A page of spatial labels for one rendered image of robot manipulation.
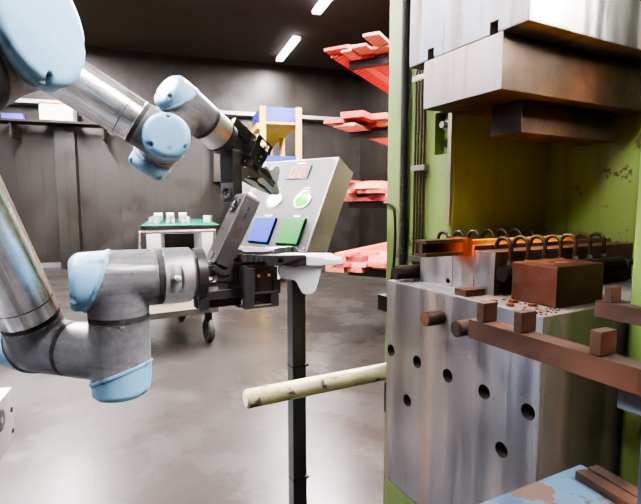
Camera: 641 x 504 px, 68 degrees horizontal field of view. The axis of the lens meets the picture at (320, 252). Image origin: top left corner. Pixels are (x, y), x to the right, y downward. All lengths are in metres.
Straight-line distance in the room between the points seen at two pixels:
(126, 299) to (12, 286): 0.14
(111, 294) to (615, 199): 1.10
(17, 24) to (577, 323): 0.78
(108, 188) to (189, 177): 1.40
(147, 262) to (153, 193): 8.51
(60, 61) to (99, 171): 8.72
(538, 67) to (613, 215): 0.48
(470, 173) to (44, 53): 0.94
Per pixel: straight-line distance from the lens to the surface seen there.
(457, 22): 1.01
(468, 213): 1.20
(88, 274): 0.63
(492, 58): 0.93
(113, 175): 9.20
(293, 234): 1.19
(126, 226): 9.17
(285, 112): 6.82
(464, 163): 1.19
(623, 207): 1.31
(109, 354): 0.65
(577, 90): 1.06
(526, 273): 0.84
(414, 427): 1.03
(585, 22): 1.01
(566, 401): 0.85
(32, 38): 0.50
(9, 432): 0.96
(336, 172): 1.25
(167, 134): 0.81
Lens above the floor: 1.07
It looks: 6 degrees down
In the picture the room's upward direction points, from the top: straight up
